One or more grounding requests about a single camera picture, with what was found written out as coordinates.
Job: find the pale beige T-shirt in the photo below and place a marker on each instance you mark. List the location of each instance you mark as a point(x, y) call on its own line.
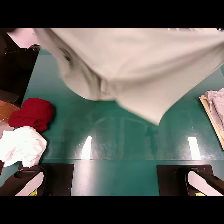
point(150, 66)

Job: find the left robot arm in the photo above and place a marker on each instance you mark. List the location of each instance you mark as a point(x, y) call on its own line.
point(20, 181)

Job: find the red garment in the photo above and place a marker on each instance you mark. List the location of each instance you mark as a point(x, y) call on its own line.
point(31, 114)

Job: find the white garment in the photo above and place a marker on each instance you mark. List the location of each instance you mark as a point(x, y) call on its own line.
point(20, 145)

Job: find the tan garment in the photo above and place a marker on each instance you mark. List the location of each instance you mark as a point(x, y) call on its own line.
point(210, 111)

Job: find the grey garment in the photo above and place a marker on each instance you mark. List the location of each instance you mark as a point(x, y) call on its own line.
point(217, 103)

